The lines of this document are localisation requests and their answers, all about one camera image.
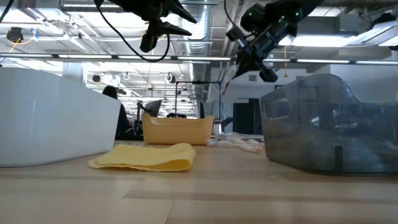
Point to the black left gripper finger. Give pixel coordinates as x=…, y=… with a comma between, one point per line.
x=171, y=29
x=182, y=11

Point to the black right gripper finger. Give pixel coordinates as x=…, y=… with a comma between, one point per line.
x=242, y=63
x=252, y=66

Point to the clear plastic bags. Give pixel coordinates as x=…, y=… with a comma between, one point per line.
x=248, y=146

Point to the orange toothbrush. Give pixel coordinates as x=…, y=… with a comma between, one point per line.
x=220, y=143

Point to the black background robot arm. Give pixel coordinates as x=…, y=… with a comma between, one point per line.
x=175, y=115

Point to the silver metal bottle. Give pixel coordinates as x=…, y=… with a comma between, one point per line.
x=217, y=127

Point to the person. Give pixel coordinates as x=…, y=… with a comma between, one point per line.
x=110, y=91

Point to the orange plastic bin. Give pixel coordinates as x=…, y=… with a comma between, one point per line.
x=177, y=130

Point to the grey translucent plastic bin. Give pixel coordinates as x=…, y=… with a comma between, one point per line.
x=326, y=140

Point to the yellow folded cloth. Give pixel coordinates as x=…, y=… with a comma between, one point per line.
x=149, y=157

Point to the white plastic bin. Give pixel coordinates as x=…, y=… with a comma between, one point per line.
x=46, y=118

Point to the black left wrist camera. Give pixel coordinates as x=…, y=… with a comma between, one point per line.
x=149, y=40

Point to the silver spiral duct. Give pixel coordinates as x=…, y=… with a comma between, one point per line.
x=199, y=46

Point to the black stand frame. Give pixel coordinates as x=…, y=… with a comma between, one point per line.
x=199, y=82

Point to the black ceiling camera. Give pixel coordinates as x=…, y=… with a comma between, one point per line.
x=14, y=34

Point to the black aluminium frame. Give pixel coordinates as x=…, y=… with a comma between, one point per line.
x=18, y=56

